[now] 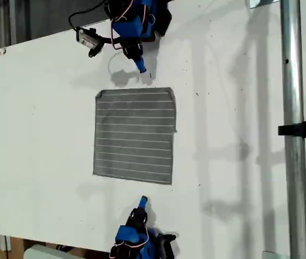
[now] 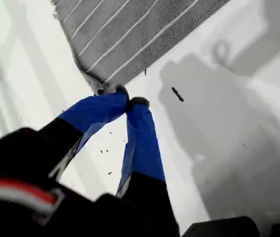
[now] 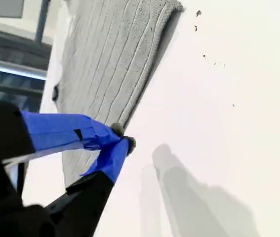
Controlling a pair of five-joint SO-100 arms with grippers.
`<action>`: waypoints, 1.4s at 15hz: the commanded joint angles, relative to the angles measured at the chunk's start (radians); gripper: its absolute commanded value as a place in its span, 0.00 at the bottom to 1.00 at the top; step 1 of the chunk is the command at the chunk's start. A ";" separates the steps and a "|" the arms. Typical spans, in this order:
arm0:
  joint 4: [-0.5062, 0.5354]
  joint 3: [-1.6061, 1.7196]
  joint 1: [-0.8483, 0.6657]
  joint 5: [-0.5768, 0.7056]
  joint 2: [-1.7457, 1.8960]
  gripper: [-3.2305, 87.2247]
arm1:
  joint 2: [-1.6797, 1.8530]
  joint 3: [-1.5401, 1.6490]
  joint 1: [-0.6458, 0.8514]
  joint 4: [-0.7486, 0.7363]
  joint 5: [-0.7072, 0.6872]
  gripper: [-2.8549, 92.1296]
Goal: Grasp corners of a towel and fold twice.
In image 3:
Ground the grey striped towel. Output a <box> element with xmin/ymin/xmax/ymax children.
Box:
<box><xmin>52</xmin><ymin>0</ymin><xmax>186</xmax><ymax>189</ymax></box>

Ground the grey metal frame bar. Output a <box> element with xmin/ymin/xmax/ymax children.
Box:
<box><xmin>34</xmin><ymin>0</ymin><xmax>51</xmax><ymax>45</ymax></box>

